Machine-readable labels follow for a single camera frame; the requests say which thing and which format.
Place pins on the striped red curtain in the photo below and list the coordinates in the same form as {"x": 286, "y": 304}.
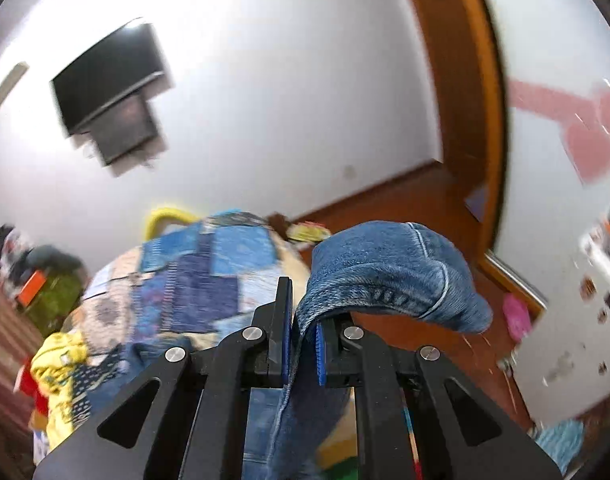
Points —
{"x": 5, "y": 350}

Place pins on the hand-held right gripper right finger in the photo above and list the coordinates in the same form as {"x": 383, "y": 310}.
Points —
{"x": 321, "y": 355}

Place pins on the pink plastic toy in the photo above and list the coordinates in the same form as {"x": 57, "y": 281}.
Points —
{"x": 516, "y": 315}

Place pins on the yellow red packet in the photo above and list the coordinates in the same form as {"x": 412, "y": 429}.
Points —
{"x": 307, "y": 232}

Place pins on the light blue cloth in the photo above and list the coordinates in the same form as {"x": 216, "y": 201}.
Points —
{"x": 560, "y": 442}

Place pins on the pile of clothes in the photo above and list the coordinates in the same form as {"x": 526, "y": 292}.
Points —
{"x": 10, "y": 250}

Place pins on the blue denim jeans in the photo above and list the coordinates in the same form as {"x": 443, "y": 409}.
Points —
{"x": 385, "y": 270}

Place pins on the black wall television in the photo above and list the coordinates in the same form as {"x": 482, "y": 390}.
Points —
{"x": 107, "y": 77}

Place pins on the white sliding wardrobe door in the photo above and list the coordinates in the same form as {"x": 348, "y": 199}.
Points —
{"x": 545, "y": 210}

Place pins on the green patterned cloth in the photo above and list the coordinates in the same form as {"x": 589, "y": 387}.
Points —
{"x": 60, "y": 302}

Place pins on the yellow cartoon blanket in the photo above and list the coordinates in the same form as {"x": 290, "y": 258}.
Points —
{"x": 60, "y": 360}

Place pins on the dark green bag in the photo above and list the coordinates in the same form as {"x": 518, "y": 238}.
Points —
{"x": 55, "y": 257}

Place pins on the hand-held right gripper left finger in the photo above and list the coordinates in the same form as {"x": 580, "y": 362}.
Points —
{"x": 285, "y": 332}

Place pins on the blue patchwork bedspread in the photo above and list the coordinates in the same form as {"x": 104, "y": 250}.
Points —
{"x": 210, "y": 270}

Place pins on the orange box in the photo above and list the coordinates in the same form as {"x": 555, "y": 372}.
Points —
{"x": 31, "y": 287}

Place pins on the yellow chair back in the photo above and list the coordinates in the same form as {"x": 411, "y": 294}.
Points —
{"x": 160, "y": 215}

